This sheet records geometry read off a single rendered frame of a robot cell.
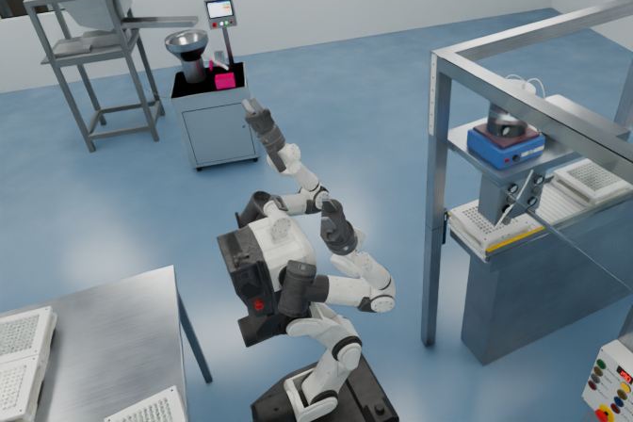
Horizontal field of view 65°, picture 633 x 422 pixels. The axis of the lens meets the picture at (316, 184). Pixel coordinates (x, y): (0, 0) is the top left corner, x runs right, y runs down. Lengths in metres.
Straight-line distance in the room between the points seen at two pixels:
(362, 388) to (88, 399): 1.26
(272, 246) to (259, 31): 5.39
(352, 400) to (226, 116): 2.59
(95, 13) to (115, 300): 3.12
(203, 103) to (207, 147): 0.43
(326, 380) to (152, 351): 0.79
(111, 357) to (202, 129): 2.58
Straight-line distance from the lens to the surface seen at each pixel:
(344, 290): 1.61
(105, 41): 5.14
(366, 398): 2.62
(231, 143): 4.43
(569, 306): 3.11
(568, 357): 3.13
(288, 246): 1.68
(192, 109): 4.29
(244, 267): 1.66
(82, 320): 2.38
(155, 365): 2.08
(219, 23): 4.40
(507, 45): 2.08
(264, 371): 2.99
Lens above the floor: 2.46
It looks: 36 degrees down
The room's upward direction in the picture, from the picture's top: 7 degrees counter-clockwise
